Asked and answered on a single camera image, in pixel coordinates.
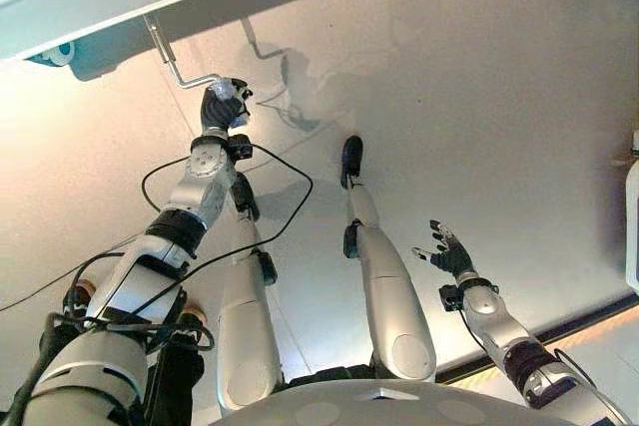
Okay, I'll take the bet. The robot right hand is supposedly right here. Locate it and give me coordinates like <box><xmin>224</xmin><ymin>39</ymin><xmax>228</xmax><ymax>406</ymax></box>
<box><xmin>410</xmin><ymin>218</ymin><xmax>481</xmax><ymax>284</ymax></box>

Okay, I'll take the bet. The robot leg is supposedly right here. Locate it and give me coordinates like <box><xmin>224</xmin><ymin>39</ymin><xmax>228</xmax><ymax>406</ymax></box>
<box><xmin>340</xmin><ymin>135</ymin><xmax>436</xmax><ymax>383</ymax></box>
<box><xmin>215</xmin><ymin>171</ymin><xmax>287</xmax><ymax>412</ymax></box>

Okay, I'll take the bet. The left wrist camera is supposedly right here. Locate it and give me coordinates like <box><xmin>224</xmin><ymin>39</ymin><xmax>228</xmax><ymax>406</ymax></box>
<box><xmin>228</xmin><ymin>134</ymin><xmax>256</xmax><ymax>161</ymax></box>

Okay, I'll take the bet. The robot right leg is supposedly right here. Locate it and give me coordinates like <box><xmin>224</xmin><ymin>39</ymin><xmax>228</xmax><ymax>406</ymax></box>
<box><xmin>340</xmin><ymin>135</ymin><xmax>436</xmax><ymax>383</ymax></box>

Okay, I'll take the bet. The robot silver torso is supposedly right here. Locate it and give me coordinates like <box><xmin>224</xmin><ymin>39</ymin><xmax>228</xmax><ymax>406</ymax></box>
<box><xmin>209</xmin><ymin>377</ymin><xmax>528</xmax><ymax>426</ymax></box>

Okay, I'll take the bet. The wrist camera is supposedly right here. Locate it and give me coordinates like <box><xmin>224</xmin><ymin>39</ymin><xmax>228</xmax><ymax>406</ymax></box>
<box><xmin>228</xmin><ymin>134</ymin><xmax>256</xmax><ymax>161</ymax></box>
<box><xmin>438</xmin><ymin>284</ymin><xmax>462</xmax><ymax>311</ymax></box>

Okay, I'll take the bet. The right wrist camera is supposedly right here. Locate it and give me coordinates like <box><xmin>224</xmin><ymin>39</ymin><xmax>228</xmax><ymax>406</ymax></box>
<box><xmin>438</xmin><ymin>284</ymin><xmax>462</xmax><ymax>311</ymax></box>

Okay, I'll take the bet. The white furniture piece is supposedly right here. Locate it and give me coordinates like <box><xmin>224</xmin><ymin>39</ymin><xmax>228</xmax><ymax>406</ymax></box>
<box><xmin>623</xmin><ymin>129</ymin><xmax>639</xmax><ymax>293</ymax></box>

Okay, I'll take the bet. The long black cable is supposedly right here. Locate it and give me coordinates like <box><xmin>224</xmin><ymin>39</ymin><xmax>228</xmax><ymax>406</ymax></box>
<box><xmin>0</xmin><ymin>145</ymin><xmax>315</xmax><ymax>313</ymax></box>

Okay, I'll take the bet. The metal bed crank handle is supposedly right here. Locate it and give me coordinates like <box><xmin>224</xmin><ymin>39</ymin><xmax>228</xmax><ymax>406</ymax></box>
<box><xmin>143</xmin><ymin>13</ymin><xmax>237</xmax><ymax>101</ymax></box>

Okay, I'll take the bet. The robot left leg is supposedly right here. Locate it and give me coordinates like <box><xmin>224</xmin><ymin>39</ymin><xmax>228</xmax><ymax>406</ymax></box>
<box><xmin>215</xmin><ymin>171</ymin><xmax>287</xmax><ymax>412</ymax></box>

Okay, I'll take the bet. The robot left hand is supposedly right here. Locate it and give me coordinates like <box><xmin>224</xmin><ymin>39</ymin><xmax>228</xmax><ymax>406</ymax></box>
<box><xmin>199</xmin><ymin>77</ymin><xmax>255</xmax><ymax>135</ymax></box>

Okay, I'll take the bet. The white blue bed caster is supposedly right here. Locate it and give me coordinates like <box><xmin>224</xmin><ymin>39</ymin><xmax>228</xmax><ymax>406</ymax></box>
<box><xmin>41</xmin><ymin>40</ymin><xmax>77</xmax><ymax>67</ymax></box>

